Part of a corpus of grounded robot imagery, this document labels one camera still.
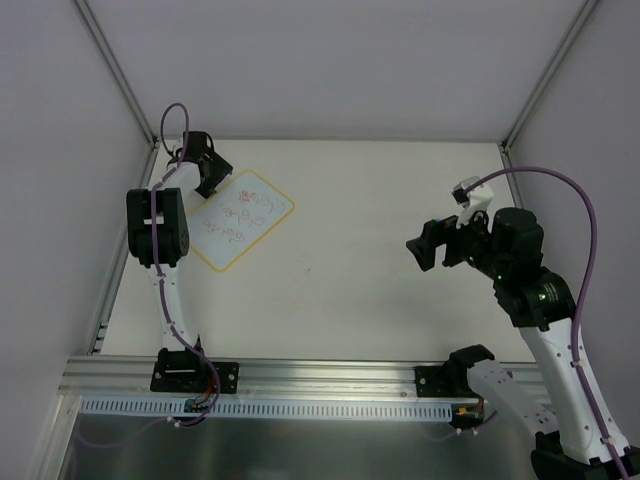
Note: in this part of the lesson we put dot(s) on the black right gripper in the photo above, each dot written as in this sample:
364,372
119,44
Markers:
447,245

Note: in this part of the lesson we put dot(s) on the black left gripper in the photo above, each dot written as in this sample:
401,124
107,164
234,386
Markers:
208,167

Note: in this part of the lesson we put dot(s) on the yellow framed whiteboard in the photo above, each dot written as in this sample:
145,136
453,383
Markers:
237,217

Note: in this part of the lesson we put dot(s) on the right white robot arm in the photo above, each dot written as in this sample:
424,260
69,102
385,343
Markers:
576,438

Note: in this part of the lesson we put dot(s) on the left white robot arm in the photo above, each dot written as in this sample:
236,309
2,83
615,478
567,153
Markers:
158,233

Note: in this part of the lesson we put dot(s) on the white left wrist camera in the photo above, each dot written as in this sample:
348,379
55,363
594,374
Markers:
176,148

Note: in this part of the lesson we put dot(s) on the right aluminium frame post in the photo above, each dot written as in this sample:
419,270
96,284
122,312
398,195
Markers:
552,67

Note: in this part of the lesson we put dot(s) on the aluminium frame post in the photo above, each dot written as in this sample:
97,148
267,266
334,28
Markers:
552,67
98,38

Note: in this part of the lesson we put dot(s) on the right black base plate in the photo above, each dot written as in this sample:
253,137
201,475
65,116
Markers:
444,381

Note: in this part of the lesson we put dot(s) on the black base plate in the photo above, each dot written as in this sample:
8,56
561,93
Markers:
444,381
185,372

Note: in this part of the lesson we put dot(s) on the left aluminium frame post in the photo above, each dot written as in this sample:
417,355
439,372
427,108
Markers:
98,38

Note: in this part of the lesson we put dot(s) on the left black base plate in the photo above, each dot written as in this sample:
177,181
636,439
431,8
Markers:
185,372

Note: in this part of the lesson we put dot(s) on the aluminium mounting rail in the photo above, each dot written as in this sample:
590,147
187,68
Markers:
258,378

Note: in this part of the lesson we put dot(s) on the white slotted cable duct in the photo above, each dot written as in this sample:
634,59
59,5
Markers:
418,411

